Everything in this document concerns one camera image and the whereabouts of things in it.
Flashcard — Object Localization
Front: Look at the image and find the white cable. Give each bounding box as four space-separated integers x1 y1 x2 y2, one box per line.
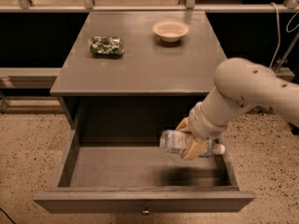
269 1 299 68

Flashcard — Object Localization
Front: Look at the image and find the white paper bowl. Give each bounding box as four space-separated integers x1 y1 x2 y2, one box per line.
152 20 189 43

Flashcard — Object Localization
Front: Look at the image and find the clear plastic water bottle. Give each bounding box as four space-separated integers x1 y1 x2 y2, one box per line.
160 130 225 157

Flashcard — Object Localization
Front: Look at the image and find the grey drawer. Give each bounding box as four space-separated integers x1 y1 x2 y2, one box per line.
33 131 255 214

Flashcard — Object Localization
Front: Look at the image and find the green crushed soda can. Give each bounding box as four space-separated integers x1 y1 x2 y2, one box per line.
89 36 124 56

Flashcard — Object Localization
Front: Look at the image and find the grey metal railing frame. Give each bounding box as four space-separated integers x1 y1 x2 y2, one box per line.
0 0 299 91

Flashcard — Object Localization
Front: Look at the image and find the grey wooden cabinet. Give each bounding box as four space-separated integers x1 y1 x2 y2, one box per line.
50 11 226 144

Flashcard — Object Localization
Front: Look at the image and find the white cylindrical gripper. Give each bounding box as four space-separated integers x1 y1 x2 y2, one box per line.
176 102 227 161

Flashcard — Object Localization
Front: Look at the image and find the round metal drawer knob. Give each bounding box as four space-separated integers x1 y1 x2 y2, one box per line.
141 206 150 216

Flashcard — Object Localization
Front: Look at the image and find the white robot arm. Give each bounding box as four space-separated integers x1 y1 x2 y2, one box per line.
177 58 299 160

